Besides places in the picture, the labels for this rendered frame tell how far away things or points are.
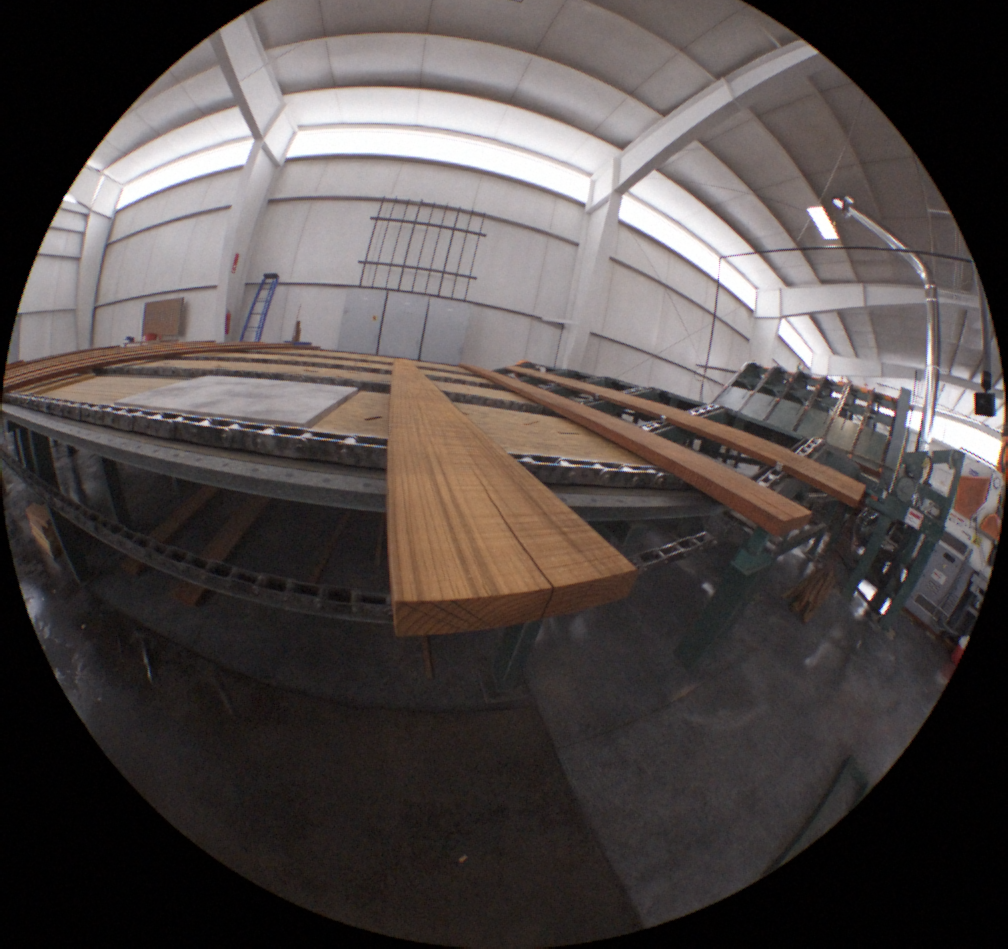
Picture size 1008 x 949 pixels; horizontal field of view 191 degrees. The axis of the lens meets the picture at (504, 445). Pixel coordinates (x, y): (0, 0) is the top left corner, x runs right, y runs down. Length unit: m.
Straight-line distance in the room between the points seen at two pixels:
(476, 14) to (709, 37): 3.39
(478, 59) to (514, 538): 6.88
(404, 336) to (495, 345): 1.99
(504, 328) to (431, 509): 6.53
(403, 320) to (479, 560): 5.78
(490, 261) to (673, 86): 5.36
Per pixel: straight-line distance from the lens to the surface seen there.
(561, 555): 0.19
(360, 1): 6.85
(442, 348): 5.86
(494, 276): 6.80
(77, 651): 1.66
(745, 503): 0.53
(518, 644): 0.87
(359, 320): 6.02
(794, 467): 1.12
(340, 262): 7.02
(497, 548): 0.18
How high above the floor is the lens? 0.98
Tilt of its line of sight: 15 degrees down
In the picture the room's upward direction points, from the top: 11 degrees clockwise
